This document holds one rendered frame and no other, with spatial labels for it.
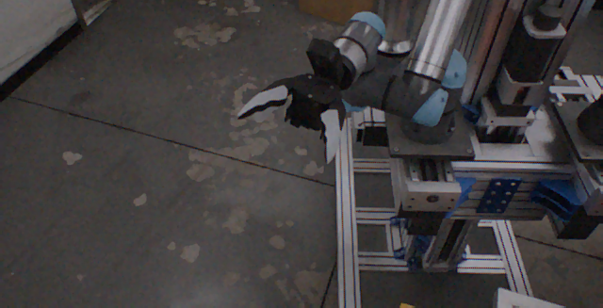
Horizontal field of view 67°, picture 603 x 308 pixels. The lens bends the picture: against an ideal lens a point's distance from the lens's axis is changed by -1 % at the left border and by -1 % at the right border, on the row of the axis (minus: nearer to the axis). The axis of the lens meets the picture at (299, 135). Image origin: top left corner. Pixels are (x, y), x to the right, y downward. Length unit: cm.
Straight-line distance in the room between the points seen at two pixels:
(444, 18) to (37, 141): 287
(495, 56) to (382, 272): 120
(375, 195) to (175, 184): 116
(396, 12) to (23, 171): 260
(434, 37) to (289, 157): 204
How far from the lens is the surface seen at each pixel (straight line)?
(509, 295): 139
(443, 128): 124
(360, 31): 84
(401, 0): 108
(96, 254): 268
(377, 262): 221
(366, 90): 90
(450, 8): 90
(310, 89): 72
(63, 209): 292
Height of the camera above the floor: 216
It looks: 47 degrees down
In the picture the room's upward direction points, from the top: straight up
